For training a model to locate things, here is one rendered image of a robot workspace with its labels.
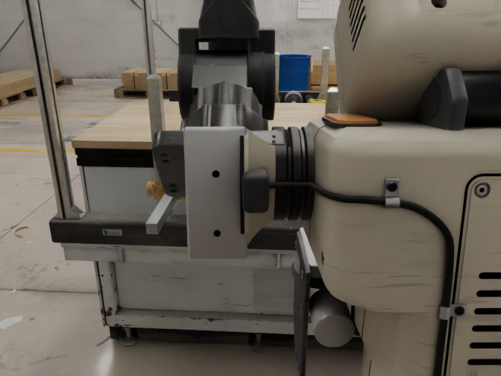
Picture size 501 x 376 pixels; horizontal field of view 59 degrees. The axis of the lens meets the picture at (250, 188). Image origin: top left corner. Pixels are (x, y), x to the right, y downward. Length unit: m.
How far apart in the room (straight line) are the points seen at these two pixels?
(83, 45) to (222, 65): 8.73
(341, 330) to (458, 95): 0.29
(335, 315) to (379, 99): 0.24
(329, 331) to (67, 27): 8.92
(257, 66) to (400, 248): 0.24
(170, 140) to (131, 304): 1.60
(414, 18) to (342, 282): 0.18
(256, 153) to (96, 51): 8.76
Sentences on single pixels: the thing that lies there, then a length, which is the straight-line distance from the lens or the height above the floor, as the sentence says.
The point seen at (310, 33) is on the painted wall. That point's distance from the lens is 8.42.
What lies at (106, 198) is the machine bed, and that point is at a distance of 1.70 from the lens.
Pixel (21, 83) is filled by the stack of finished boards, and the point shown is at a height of 0.25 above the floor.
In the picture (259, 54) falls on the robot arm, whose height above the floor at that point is 1.27.
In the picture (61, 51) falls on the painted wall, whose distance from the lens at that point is 9.36.
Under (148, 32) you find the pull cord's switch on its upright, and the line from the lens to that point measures 2.42.
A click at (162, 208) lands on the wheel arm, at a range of 1.22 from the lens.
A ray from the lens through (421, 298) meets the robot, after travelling 0.34.
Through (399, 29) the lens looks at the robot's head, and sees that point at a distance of 0.33.
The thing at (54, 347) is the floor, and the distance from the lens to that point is 2.15.
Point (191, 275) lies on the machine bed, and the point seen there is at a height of 0.34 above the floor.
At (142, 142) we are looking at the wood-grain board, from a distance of 1.57.
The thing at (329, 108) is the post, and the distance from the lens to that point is 1.27.
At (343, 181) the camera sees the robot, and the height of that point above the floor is 1.21.
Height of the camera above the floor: 1.31
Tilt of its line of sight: 22 degrees down
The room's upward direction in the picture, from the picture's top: straight up
